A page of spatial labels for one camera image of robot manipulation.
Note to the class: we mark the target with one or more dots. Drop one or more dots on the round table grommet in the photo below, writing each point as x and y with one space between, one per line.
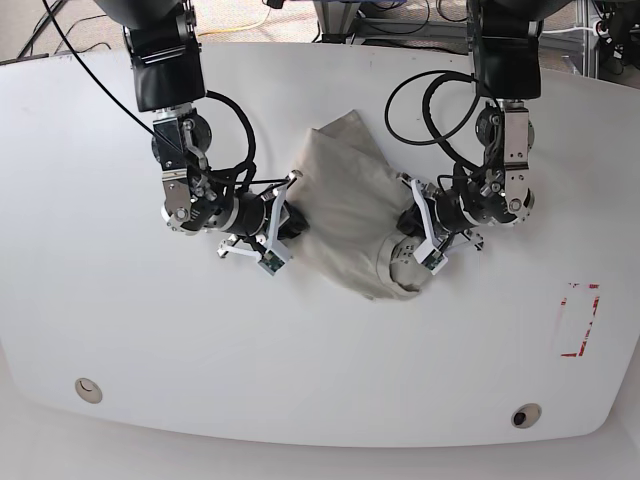
526 416
88 391

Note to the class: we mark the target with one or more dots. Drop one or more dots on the red tape rectangle marking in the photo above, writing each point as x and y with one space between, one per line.
578 311

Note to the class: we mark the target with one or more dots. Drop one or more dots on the right round table grommet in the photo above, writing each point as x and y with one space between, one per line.
526 416

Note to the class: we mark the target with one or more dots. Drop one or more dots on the left round table grommet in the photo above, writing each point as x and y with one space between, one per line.
88 391

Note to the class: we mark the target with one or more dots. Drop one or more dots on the aluminium frame rail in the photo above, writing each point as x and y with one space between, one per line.
570 32

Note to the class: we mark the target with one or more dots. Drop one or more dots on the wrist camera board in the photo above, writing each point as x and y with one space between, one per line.
271 263
430 257

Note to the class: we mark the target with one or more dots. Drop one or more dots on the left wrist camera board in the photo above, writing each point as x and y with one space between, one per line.
430 257

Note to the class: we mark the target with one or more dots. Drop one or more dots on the beige grey t-shirt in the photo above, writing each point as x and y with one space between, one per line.
352 199

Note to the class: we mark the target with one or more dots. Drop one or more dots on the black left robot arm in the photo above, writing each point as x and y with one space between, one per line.
504 44

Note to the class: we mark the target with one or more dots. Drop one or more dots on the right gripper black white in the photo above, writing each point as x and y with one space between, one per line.
260 222

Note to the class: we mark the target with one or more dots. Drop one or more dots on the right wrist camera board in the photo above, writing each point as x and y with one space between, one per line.
271 263

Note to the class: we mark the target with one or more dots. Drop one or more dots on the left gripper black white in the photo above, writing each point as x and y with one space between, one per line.
436 218

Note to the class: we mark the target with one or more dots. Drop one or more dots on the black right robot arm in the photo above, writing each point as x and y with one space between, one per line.
165 54

